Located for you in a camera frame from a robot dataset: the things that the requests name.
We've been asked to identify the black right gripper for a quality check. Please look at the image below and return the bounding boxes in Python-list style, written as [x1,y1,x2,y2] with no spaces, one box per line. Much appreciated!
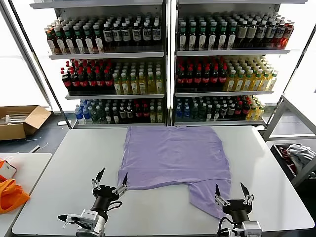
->
[214,182,255,224]

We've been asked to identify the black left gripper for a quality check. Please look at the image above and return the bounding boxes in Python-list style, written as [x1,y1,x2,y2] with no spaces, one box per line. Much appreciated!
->
[91,167,129,216]

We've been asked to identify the purple t-shirt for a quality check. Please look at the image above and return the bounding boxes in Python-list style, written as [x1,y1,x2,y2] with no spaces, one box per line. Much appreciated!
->
[117,125,233,220]

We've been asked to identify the black storage bin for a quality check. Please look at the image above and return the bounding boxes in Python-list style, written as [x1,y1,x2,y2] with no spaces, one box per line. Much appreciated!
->
[270,143,316,183]

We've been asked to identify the red garment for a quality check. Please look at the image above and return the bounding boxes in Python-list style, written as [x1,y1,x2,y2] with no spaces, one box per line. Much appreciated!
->
[278,147,296,171]

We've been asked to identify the grey white garment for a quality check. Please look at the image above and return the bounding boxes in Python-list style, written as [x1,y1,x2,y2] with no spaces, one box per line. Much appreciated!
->
[286,144,316,173]

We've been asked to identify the open cardboard box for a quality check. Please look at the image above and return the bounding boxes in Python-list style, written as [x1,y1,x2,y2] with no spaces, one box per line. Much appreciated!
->
[0,105,52,141]

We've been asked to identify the orange fabric bag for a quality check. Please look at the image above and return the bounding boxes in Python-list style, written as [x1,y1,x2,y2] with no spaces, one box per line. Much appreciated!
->
[0,174,31,214]

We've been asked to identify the small white orange box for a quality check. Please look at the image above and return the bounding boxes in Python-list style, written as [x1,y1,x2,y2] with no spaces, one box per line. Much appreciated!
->
[0,159,17,179]

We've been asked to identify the white foam strips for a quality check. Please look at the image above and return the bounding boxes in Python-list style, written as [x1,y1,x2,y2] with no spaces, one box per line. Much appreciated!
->
[3,113,30,125]

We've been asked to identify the grey metal drink shelf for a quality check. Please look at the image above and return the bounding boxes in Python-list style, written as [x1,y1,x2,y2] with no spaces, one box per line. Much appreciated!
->
[171,0,292,128]
[29,0,171,129]

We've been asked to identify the dark tea bottle green cap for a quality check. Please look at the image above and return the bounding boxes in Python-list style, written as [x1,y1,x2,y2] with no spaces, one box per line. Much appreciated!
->
[73,24,85,54]
[63,24,75,54]
[208,21,217,50]
[227,21,237,49]
[93,23,104,53]
[218,21,228,50]
[83,24,94,54]
[179,21,188,50]
[198,21,207,50]
[189,21,198,50]
[53,26,66,54]

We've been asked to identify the red tea bottle white label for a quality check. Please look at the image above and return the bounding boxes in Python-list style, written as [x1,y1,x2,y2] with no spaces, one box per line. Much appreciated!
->
[45,26,56,55]

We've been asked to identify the dark bottle grey label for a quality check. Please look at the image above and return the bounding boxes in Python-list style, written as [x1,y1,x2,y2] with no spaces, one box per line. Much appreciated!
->
[246,19,258,49]
[237,19,248,49]

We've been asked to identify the red drink bottle white cap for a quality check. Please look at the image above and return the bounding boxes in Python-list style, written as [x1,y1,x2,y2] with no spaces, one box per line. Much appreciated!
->
[281,21,295,49]

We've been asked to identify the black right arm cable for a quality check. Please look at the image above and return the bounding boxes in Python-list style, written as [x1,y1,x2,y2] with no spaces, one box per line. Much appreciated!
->
[217,216,235,235]

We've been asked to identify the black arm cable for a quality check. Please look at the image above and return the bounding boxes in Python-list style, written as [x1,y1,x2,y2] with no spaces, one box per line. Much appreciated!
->
[217,216,235,235]
[58,201,123,223]

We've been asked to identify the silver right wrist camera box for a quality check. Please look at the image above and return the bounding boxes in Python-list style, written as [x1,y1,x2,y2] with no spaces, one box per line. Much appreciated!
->
[241,221,262,237]

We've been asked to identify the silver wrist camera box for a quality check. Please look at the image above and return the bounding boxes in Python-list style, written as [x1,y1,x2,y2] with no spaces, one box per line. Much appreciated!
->
[78,209,99,229]
[241,221,262,237]

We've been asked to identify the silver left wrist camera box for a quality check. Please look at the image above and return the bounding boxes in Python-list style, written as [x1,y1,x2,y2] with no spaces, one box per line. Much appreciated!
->
[78,209,99,229]

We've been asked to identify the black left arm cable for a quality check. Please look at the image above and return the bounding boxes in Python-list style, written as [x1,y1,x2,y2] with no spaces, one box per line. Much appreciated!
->
[58,201,123,223]

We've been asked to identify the grey metal frame table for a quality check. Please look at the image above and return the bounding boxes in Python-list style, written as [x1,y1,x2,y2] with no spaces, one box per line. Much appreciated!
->
[263,95,316,188]

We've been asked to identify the dark metal window post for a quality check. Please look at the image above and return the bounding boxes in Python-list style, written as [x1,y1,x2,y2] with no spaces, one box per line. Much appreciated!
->
[8,0,74,129]
[281,26,316,97]

